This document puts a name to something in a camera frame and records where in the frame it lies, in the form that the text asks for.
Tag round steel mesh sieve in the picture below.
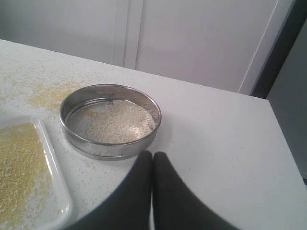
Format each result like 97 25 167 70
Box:
59 84 162 161

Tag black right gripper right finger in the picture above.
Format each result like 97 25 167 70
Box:
153 152 237 230

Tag white cabinet doors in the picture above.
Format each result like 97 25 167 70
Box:
0 0 294 95

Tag spilled yellow grain pile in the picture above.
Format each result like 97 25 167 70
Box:
28 82 81 110

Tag sieved yellow grains in tray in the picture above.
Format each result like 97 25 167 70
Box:
0 123 52 230

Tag white square plastic tray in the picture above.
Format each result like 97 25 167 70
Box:
0 116 73 230

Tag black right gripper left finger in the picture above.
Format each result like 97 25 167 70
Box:
69 151 153 230

